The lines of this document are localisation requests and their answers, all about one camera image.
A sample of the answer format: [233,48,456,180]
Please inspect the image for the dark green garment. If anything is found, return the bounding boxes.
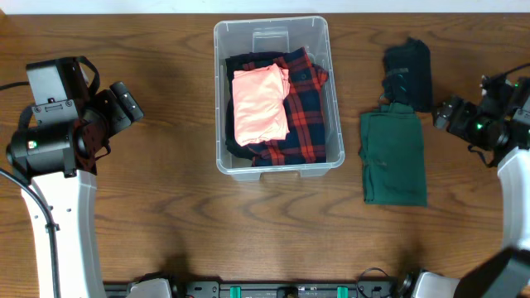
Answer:
[359,103,427,207]

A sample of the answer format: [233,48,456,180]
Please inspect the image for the black pants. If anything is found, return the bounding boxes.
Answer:
[225,51,283,160]

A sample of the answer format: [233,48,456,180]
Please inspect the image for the salmon pink garment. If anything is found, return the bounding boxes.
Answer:
[232,64,291,147]

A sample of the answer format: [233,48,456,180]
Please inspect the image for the red navy plaid shirt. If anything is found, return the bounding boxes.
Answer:
[243,47,329,166]

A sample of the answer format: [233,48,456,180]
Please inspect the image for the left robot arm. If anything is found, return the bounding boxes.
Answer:
[1,56,144,297]

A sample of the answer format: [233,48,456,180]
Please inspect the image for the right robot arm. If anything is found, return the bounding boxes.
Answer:
[404,72,529,298]

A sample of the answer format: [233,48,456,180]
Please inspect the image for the black garment with teal print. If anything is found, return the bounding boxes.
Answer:
[382,38,433,113]

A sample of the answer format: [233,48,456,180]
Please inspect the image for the clear plastic storage bin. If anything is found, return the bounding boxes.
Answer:
[214,16,345,181]

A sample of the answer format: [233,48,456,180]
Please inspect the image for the black mounting rail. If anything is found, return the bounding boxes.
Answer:
[104,278,395,298]

